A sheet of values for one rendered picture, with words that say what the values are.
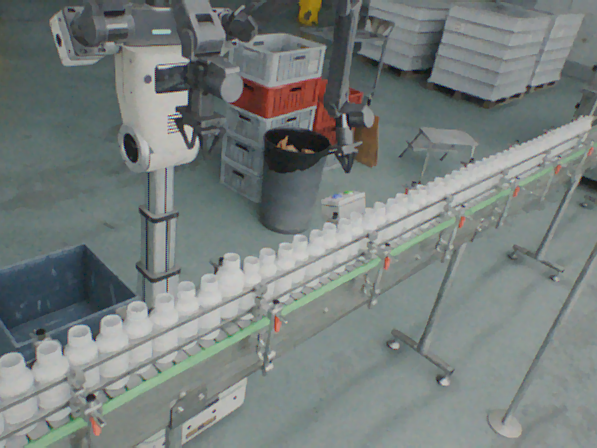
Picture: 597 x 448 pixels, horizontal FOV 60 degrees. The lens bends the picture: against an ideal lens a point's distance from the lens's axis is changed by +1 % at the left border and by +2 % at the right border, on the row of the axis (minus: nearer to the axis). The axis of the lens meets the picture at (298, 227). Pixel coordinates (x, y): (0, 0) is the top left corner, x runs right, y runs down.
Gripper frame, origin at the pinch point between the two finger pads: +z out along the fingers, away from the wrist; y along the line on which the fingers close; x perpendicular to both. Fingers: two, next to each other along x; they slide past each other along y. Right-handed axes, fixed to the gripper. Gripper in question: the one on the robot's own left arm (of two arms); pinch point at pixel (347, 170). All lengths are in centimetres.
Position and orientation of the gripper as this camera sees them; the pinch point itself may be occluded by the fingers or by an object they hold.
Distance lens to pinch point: 174.8
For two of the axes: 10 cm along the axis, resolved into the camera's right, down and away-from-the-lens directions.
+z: 1.1, 9.5, 2.9
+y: 7.0, -2.8, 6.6
